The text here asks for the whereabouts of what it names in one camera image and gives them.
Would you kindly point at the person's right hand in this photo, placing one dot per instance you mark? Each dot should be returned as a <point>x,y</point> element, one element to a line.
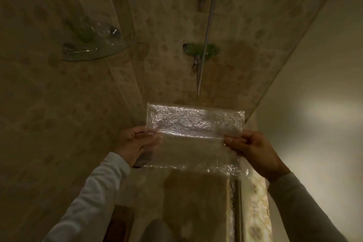
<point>255,156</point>

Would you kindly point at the clear bubble wrap sheet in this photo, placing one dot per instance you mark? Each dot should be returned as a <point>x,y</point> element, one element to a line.
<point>195,137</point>

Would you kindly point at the metal shower door track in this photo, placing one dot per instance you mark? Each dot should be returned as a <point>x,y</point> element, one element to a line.
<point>236,210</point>

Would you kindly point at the person's right thumb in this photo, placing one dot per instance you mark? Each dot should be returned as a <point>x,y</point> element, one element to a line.
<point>235,143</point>

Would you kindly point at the glass corner shelf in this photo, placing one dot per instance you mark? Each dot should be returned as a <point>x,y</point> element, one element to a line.
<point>93,49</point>

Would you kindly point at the brown wooden object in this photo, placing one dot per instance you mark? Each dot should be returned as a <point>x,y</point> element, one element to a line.
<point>122,224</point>

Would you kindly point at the person's left hand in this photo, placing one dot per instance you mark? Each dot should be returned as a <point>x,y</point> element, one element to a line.
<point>132,146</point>

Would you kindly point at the person's right forearm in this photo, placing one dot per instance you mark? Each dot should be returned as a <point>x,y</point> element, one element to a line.
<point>303,210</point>

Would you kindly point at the person's left thumb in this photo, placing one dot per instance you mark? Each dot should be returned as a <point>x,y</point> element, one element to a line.
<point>143,132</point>

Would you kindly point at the person's left forearm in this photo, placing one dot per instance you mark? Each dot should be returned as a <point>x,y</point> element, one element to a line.
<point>88,202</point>

